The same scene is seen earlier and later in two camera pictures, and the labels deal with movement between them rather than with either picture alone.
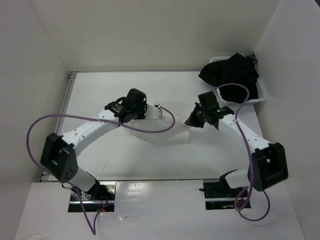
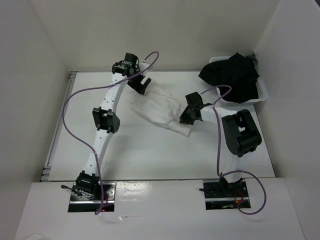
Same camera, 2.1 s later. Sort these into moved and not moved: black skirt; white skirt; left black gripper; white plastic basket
Moved: white skirt; left black gripper
Not moved: black skirt; white plastic basket
